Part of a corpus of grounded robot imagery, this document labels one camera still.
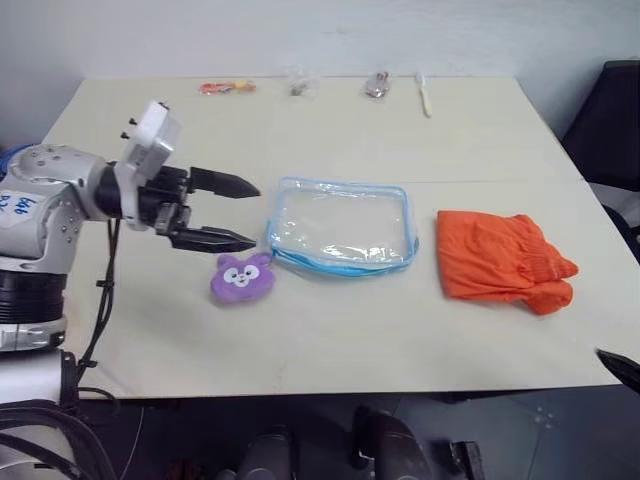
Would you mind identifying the orange cloth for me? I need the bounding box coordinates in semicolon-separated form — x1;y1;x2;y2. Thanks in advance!
435;209;581;317

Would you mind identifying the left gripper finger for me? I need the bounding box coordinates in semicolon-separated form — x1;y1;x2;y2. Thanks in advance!
172;225;259;254
188;166;263;200

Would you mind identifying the clear bag with brown item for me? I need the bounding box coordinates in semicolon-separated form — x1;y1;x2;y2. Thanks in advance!
361;70;393;101

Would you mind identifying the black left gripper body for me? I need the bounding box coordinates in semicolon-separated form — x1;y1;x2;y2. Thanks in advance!
137;166;194;247

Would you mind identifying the black chair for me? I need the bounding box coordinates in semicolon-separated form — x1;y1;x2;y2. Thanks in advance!
560;60;640;193

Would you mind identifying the purple plush toy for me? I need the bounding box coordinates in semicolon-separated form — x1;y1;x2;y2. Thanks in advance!
209;251;277;307

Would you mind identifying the large dark rounded shape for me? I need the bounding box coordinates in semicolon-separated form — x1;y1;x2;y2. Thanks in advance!
351;403;437;480

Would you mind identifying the clear blue-trimmed plastic pouch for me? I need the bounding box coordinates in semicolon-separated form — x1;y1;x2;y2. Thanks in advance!
263;175;422;278

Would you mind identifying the orange snack packet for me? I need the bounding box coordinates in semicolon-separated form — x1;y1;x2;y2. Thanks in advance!
199;79;258;97

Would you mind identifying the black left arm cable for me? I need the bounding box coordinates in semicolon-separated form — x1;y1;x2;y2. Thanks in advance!
73;218;122;402

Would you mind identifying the white yellow toothbrush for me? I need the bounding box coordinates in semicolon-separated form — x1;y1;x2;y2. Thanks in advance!
413;70;434;119

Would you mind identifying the white robot torso with straps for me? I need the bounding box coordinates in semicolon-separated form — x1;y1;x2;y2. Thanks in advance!
0;348;117;480

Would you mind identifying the clear bag of small parts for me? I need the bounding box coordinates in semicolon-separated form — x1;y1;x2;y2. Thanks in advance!
285;66;321;99

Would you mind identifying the dark grey rounded shape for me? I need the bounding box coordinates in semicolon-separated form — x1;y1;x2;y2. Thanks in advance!
238;423;297;480

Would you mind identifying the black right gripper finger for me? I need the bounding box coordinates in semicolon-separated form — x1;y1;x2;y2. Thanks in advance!
595;347;640;397

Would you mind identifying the small dark block shape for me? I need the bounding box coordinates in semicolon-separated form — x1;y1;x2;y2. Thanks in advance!
446;438;485;480

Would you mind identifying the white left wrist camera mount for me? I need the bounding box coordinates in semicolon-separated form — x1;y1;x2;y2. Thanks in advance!
113;99;183;232

